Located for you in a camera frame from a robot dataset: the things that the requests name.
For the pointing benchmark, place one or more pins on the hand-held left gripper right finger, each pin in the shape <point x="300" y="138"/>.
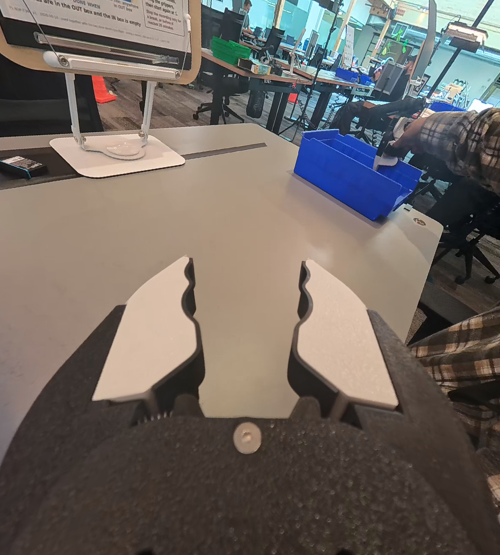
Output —
<point x="345" y="351"/>

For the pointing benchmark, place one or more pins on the blue plastic bin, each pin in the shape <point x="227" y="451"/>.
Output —
<point x="341" y="182"/>

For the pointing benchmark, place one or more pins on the black office chair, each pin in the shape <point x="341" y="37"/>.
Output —
<point x="445" y="312"/>
<point x="471" y="225"/>
<point x="222" y="95"/>

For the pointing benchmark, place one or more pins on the white desk stand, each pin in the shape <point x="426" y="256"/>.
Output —
<point x="120" y="160"/>

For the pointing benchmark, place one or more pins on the black pole lamp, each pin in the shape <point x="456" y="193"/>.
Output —
<point x="464" y="37"/>

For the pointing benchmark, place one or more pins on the person's plaid shirt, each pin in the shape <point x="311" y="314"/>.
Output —
<point x="484" y="360"/>

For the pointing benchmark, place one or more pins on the orange traffic cone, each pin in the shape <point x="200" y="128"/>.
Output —
<point x="102" y="91"/>

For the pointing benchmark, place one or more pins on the person's right forearm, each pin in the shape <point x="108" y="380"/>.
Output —
<point x="471" y="143"/>

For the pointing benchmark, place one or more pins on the wooden desk with black legs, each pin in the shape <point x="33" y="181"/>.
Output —
<point x="271" y="80"/>

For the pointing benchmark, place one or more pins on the blue storage tray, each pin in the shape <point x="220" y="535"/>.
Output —
<point x="346" y="74"/>

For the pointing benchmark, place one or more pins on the green storage tray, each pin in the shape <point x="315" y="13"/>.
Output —
<point x="230" y="50"/>

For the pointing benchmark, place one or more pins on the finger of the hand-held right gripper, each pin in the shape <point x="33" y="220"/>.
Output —
<point x="386" y="164"/>

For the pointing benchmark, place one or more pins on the tan framed display screen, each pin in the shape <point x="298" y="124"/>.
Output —
<point x="81" y="26"/>

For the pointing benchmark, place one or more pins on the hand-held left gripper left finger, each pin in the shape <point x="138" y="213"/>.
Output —
<point x="150" y="347"/>

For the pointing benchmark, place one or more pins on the small cardboard box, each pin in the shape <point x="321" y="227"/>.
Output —
<point x="258" y="67"/>

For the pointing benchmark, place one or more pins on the person's right hand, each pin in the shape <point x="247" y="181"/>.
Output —
<point x="412" y="136"/>

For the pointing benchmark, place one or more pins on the white curved panel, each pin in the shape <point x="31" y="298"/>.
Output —
<point x="428" y="39"/>

